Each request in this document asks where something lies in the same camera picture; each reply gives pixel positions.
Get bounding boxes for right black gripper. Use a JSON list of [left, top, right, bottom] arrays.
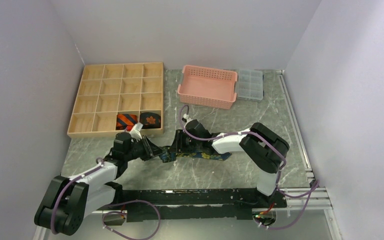
[[168, 130, 202, 154]]

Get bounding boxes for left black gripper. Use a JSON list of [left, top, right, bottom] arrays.
[[124, 135, 165, 162]]

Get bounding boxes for blue yellow floral tie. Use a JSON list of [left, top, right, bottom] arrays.
[[158, 146, 232, 163]]

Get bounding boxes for orange navy striped tie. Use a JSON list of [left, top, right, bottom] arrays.
[[116, 113, 138, 131]]

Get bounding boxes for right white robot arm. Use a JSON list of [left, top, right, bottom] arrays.
[[169, 119, 290, 208]]

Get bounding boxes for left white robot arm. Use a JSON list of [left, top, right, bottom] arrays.
[[33, 132, 167, 236]]

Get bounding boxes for dark rolled tie orange leaf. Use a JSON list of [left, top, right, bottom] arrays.
[[139, 111, 162, 129]]

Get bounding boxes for wooden compartment tray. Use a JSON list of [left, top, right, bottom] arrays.
[[67, 62, 164, 139]]

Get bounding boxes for pink plastic basket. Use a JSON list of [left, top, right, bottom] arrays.
[[177, 65, 238, 110]]

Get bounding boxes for clear plastic organizer box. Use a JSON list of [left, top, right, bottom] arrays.
[[235, 69, 264, 101]]

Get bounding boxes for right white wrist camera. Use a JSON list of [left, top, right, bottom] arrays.
[[181, 113, 193, 124]]

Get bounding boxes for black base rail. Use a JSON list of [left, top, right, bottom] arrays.
[[90, 187, 287, 223]]

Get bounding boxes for aluminium frame rail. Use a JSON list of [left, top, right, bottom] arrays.
[[276, 70, 332, 208]]

